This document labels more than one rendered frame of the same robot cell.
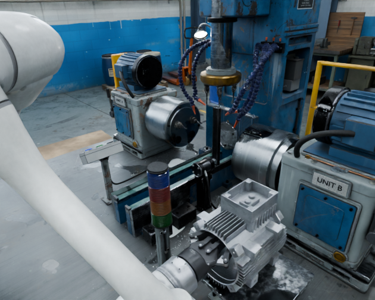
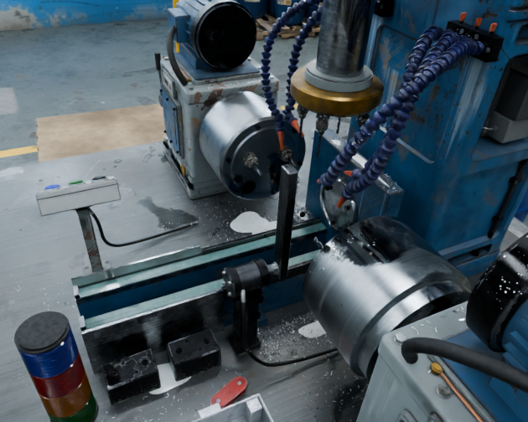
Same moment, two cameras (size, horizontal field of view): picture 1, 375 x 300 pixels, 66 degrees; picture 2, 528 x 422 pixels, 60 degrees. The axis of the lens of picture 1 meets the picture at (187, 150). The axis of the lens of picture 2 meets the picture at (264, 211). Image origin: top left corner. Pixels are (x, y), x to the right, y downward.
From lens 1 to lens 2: 0.48 m
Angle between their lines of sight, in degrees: 16
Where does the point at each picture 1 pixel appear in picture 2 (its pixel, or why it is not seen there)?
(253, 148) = (344, 280)
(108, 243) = not seen: outside the picture
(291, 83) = (510, 126)
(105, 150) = (80, 194)
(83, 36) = not seen: outside the picture
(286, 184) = (380, 397)
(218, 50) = (333, 31)
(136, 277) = not seen: outside the picture
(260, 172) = (343, 338)
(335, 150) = (506, 387)
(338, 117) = not seen: outside the picture
